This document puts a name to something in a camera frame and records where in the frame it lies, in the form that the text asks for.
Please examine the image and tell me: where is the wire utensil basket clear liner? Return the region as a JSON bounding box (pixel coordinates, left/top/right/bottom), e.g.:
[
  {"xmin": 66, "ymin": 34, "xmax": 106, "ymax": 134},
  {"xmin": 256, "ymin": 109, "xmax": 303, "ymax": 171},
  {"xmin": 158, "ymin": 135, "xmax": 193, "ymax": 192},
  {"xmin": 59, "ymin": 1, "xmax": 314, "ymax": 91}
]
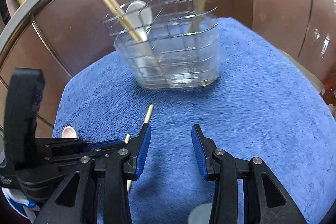
[{"xmin": 102, "ymin": 0, "xmax": 219, "ymax": 89}]

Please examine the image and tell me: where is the blue terry towel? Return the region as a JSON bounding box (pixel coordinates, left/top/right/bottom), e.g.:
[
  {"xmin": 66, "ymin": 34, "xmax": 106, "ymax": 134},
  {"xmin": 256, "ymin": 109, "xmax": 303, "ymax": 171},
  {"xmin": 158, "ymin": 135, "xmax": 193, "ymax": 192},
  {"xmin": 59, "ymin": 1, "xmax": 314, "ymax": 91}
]
[{"xmin": 52, "ymin": 18, "xmax": 335, "ymax": 223}]

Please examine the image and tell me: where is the cooking oil bottle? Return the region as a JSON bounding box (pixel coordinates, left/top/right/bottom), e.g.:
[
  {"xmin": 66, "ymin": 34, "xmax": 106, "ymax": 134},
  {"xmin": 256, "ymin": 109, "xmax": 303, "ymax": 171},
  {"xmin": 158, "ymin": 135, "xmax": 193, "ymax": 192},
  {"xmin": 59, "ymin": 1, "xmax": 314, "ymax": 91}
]
[{"xmin": 320, "ymin": 74, "xmax": 335, "ymax": 106}]

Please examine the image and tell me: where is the pink ceramic spoon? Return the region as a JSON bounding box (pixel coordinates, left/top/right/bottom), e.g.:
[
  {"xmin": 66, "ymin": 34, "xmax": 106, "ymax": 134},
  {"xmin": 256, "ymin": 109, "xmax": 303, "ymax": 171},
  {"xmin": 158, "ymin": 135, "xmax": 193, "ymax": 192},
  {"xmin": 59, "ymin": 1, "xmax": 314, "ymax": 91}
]
[{"xmin": 61, "ymin": 126, "xmax": 79, "ymax": 139}]

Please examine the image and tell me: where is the light blue ceramic spoon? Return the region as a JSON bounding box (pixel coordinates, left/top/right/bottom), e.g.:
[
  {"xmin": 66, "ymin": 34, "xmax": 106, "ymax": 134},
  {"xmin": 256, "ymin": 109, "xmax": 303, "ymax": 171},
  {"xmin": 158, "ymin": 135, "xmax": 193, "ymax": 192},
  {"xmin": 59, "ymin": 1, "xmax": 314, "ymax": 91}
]
[{"xmin": 188, "ymin": 203, "xmax": 213, "ymax": 224}]

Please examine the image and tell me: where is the white ceramic spoon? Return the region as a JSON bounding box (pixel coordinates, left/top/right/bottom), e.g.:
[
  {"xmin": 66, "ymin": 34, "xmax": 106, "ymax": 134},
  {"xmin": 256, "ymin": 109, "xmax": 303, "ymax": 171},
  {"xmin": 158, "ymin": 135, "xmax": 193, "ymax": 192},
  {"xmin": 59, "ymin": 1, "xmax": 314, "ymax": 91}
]
[{"xmin": 126, "ymin": 1, "xmax": 153, "ymax": 41}]

